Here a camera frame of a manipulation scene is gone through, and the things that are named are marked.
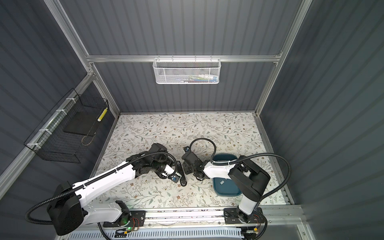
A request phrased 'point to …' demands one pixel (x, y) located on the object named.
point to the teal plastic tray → (224, 187)
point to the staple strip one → (222, 182)
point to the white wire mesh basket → (184, 71)
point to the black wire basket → (68, 132)
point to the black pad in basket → (84, 123)
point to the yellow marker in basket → (102, 115)
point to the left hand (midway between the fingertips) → (174, 162)
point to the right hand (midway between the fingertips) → (188, 164)
